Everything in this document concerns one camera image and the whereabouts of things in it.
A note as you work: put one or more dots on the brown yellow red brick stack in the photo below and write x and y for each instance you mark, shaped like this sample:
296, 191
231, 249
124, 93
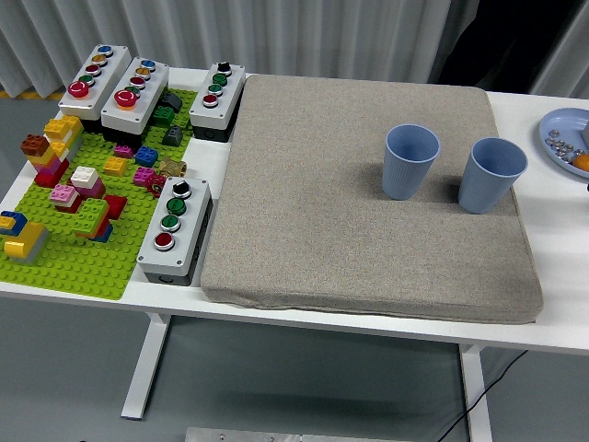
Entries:
46, 166

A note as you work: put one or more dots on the small magenta brick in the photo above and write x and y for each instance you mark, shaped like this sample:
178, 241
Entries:
123, 151

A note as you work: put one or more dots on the white pleated curtain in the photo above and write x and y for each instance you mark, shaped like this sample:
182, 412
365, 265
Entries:
207, 27

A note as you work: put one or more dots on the dark green brick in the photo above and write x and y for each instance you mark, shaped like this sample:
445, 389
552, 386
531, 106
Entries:
163, 116

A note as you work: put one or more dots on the blue plate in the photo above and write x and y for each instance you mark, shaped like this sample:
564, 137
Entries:
563, 120

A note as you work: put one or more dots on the pink red brick stack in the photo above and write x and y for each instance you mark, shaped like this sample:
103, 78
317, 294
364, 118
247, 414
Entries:
62, 193

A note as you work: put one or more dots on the orange fruit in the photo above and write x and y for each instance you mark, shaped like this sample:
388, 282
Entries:
582, 163

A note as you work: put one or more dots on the white pink brick stack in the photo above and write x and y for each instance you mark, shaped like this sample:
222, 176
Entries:
85, 177

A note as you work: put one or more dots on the grey-brown fabric mat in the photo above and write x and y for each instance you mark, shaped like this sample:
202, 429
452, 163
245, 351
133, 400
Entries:
322, 207

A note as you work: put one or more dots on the blue ribbed cup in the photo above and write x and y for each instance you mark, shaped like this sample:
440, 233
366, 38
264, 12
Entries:
405, 179
483, 189

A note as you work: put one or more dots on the green studded baseplate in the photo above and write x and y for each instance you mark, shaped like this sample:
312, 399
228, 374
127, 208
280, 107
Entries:
69, 271

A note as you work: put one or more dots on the dark grey sloped brick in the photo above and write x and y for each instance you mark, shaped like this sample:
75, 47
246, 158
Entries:
173, 101

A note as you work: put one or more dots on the green orange blue brick stack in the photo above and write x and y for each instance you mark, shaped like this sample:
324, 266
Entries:
89, 214

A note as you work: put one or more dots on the blue yellow grey brick stack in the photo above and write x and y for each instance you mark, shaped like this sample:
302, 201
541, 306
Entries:
27, 235

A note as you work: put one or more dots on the five-button control box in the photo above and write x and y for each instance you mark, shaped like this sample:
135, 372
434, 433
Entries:
147, 99
103, 87

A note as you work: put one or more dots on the yellow white grey brick stack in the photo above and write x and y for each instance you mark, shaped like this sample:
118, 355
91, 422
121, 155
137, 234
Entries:
62, 126

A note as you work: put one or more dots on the white table leg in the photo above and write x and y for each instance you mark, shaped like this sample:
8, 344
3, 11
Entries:
147, 364
476, 396

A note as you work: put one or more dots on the four-button control box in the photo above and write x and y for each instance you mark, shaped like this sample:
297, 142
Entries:
193, 221
227, 99

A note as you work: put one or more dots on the person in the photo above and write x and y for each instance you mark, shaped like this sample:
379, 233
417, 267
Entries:
506, 41

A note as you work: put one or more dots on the small grey metal piece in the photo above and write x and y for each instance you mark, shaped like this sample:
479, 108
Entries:
580, 152

